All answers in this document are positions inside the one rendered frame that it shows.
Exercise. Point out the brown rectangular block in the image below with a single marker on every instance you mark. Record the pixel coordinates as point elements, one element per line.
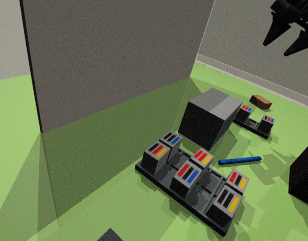
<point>260,102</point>

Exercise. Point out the blue rod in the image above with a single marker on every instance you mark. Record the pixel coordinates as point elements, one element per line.
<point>239,160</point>

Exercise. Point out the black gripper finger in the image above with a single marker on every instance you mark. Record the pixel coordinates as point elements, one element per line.
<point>300,44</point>
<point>277,28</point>

